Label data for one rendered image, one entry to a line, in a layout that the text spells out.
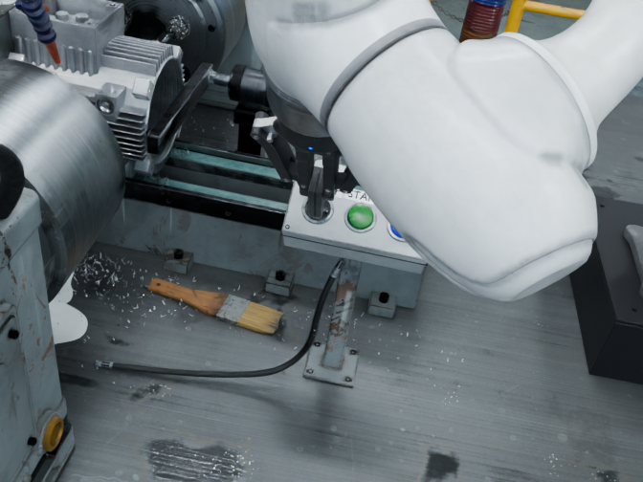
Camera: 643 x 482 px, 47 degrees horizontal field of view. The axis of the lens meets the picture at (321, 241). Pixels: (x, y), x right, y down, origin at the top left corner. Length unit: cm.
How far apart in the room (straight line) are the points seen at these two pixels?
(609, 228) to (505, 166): 87
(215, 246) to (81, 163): 36
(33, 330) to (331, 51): 43
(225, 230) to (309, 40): 68
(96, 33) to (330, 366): 55
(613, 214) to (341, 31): 92
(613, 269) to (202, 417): 64
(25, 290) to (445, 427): 55
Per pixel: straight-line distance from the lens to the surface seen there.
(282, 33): 47
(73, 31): 107
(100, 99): 104
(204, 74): 121
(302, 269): 112
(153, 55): 107
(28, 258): 71
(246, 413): 96
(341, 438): 95
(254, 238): 111
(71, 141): 84
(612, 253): 122
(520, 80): 44
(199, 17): 128
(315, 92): 47
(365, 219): 84
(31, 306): 74
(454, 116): 43
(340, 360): 101
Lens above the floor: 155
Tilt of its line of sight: 37 degrees down
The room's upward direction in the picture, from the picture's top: 9 degrees clockwise
